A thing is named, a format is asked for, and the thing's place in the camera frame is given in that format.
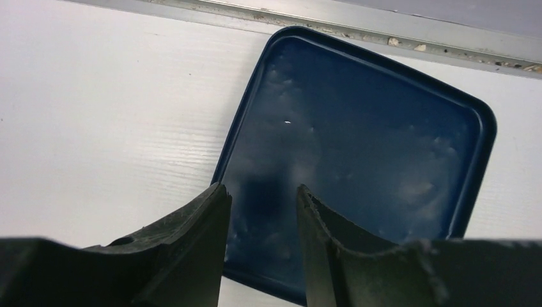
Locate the dark blue box lid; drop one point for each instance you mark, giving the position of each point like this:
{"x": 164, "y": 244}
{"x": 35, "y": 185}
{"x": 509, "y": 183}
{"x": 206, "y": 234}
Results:
{"x": 392, "y": 149}

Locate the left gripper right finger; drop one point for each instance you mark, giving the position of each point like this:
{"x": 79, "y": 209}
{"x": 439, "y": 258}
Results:
{"x": 345, "y": 265}

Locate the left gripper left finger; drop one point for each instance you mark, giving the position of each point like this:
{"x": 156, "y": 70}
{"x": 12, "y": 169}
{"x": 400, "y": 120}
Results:
{"x": 175, "y": 261}

